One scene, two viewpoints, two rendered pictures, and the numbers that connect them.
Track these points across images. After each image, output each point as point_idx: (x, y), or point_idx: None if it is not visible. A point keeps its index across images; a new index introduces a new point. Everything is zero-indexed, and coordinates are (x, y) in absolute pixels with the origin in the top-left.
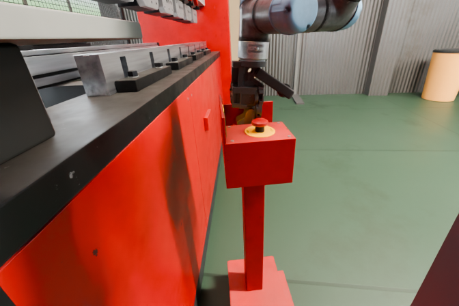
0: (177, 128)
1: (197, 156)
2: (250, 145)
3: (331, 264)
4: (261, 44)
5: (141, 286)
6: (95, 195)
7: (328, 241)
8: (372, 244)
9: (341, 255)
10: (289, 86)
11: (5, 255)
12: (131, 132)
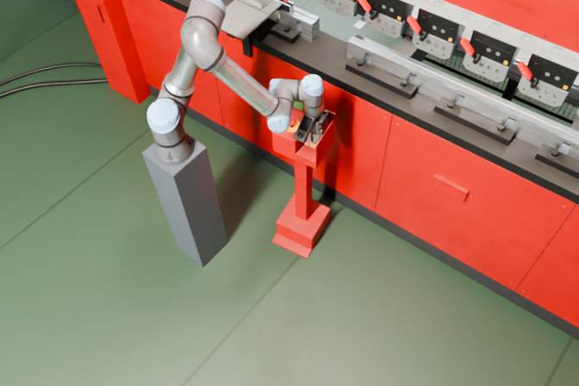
0: (346, 106)
1: (382, 158)
2: None
3: (285, 299)
4: None
5: None
6: (276, 61)
7: (302, 319)
8: (272, 355)
9: (285, 315)
10: (297, 134)
11: (256, 46)
12: (298, 65)
